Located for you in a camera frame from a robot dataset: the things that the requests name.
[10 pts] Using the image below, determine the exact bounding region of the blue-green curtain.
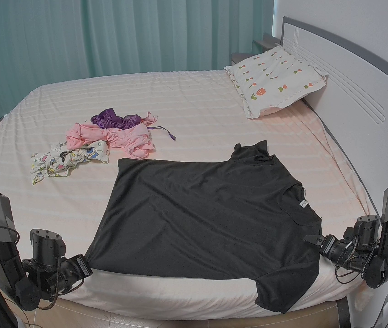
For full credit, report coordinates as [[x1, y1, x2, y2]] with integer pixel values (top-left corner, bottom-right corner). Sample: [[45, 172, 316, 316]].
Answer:
[[0, 0, 277, 113]]

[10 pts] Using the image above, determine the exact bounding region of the black T-shirt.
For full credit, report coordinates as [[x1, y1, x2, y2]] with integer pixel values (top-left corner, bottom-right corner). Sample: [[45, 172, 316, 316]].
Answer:
[[85, 140, 323, 314]]

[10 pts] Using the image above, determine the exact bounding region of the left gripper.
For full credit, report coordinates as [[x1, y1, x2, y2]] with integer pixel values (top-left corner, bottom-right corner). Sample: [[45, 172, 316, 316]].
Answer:
[[59, 253, 93, 291]]

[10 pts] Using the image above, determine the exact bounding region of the white printed garment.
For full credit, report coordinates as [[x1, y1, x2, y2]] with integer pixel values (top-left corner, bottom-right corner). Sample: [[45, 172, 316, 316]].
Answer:
[[30, 140, 111, 186]]

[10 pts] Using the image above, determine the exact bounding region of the purple garment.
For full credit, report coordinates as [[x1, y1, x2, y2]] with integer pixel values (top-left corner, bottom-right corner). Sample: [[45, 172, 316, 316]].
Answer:
[[90, 107, 177, 141]]

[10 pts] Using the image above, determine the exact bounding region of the white printed pillow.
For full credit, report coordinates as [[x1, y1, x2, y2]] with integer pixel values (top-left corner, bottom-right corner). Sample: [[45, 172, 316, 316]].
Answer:
[[224, 45, 329, 119]]

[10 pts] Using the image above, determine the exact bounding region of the pink garment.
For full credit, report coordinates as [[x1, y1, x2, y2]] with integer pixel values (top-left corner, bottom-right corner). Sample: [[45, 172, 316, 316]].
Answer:
[[66, 112, 158, 160]]

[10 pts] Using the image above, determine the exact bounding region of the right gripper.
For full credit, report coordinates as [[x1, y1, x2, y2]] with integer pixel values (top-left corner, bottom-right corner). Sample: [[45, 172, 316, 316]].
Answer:
[[303, 235, 347, 264]]

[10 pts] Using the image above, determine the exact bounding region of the grey bedside table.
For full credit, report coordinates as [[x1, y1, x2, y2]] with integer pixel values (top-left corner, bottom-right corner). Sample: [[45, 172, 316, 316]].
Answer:
[[231, 33, 283, 66]]

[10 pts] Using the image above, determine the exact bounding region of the bed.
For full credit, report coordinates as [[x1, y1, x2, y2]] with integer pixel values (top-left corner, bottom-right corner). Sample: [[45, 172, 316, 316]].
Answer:
[[0, 16, 388, 328]]

